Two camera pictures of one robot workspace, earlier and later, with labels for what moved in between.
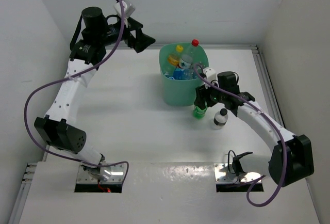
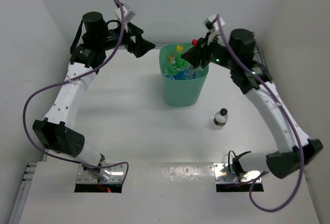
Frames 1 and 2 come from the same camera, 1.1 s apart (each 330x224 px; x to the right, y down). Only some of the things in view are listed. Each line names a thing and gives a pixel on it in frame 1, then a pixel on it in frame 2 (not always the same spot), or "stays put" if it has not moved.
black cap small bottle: (220, 118) stays put
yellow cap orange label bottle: (173, 60) stays put
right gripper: (201, 93) to (197, 56)
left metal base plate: (117, 175) stays put
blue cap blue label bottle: (181, 74) stays put
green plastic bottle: (199, 113) to (179, 64)
